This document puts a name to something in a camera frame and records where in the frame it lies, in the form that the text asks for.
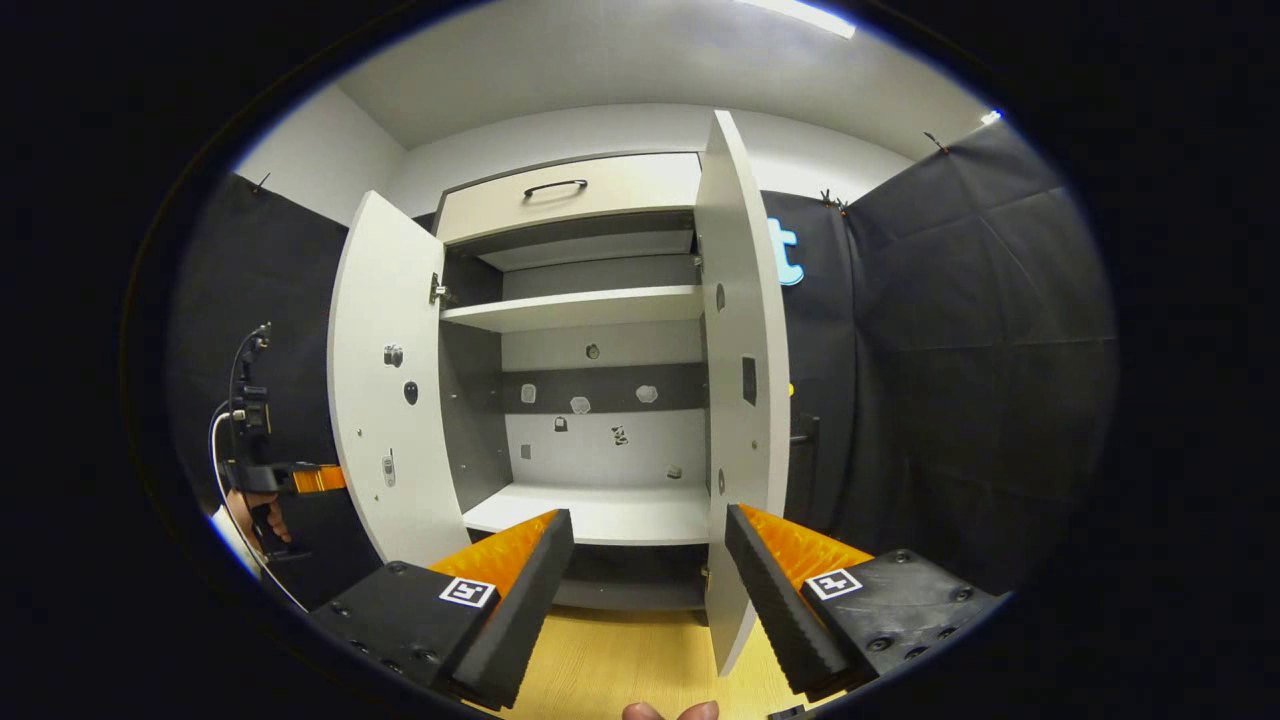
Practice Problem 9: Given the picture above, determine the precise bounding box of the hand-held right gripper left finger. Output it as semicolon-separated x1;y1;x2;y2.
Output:
310;508;577;711

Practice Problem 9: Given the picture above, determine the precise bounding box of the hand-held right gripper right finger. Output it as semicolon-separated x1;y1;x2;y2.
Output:
724;503;1006;703

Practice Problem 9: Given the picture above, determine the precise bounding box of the beige cabinet door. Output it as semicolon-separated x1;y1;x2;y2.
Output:
328;190;473;569
693;110;823;677

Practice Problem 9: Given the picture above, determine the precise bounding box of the double-door shoe cabinet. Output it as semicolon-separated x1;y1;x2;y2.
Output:
432;150;716;613

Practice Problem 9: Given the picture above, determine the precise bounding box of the beige cabinet drawer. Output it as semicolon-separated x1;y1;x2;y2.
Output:
437;152;703;246

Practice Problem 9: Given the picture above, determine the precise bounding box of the black backdrop cloth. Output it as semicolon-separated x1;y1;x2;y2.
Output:
165;120;1119;611

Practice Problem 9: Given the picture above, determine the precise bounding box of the long ceiling light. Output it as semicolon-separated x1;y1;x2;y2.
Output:
735;0;858;41

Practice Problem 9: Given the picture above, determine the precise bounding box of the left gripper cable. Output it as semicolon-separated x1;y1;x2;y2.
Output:
207;400;311;613

